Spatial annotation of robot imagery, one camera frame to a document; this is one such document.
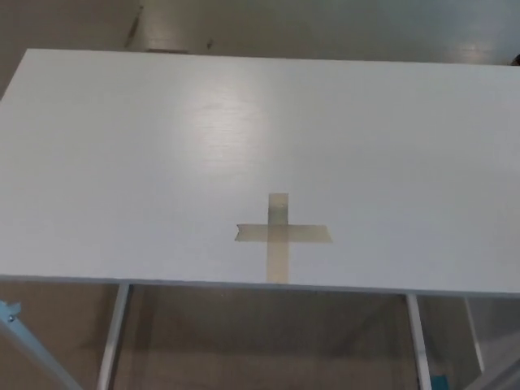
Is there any white table leg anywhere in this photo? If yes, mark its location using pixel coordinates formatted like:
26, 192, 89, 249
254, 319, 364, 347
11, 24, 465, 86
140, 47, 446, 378
96, 284, 134, 390
405, 292, 432, 390
462, 296, 487, 377

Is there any grey metal stand leg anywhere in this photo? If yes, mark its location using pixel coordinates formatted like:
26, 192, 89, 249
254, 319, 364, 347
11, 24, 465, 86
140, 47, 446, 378
473, 359, 520, 390

